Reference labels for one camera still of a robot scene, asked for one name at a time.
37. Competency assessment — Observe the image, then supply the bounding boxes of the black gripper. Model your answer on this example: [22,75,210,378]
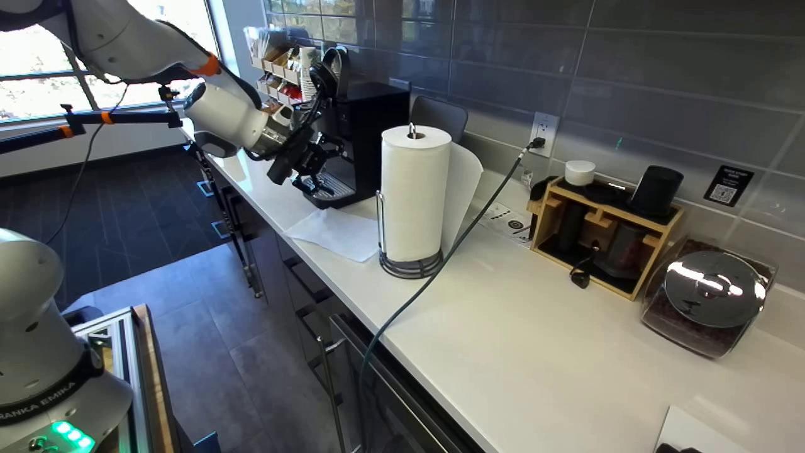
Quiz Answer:
[267,111,337,186]

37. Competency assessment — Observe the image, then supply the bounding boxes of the white paper towel roll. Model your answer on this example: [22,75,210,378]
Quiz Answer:
[381,125,484,265]

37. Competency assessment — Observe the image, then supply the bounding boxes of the dark metal towel holder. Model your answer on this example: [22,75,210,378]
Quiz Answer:
[377,125,454,280]

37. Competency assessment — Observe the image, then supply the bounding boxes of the torn paper towel sheet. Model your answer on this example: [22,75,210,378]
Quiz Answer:
[289,209,377,261]

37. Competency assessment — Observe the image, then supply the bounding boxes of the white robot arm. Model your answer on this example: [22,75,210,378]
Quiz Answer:
[0,0,308,453]

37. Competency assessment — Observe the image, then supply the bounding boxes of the black Keurig coffee maker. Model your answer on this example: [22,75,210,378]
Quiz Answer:
[291,47,411,209]

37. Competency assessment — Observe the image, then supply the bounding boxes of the white cup on organizer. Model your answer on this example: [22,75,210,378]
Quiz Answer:
[563,162,597,186]

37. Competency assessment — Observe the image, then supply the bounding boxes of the wooden coffee accessory organizer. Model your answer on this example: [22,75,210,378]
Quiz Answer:
[526,179,684,300]

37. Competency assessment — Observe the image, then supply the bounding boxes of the dark green power cable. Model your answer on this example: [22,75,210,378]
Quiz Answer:
[357,136,548,398]

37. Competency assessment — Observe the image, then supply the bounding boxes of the white wall outlet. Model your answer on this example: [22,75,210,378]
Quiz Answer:
[529,111,559,157]

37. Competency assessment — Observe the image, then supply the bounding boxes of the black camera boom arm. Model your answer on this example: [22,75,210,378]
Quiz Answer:
[0,106,181,154]

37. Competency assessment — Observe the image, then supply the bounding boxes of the small black wall sign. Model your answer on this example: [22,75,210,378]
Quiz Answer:
[705,165,752,207]

